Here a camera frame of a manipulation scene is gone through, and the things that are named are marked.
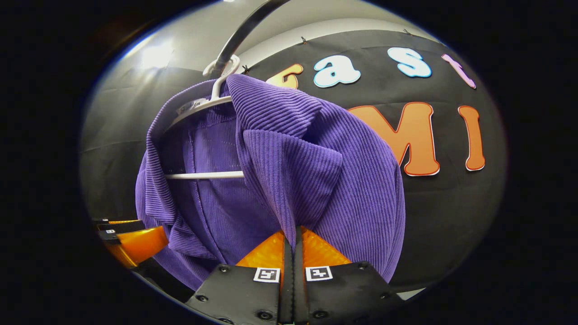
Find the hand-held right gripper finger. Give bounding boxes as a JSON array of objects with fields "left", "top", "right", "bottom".
[
  {"left": 294, "top": 226, "right": 407, "bottom": 325},
  {"left": 185, "top": 230, "right": 294, "bottom": 325}
]

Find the white plastic hanger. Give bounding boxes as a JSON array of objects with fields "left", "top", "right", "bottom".
[{"left": 165, "top": 55, "right": 244, "bottom": 181}]

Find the purple corduroy shirt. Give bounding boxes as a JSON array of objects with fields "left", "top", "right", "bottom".
[{"left": 135, "top": 74, "right": 406, "bottom": 292}]

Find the black clothes rack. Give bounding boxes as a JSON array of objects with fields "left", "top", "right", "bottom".
[{"left": 212, "top": 0, "right": 289, "bottom": 77}]

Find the black backdrop cloth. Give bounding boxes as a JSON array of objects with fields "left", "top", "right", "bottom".
[{"left": 79, "top": 29, "right": 508, "bottom": 294}]

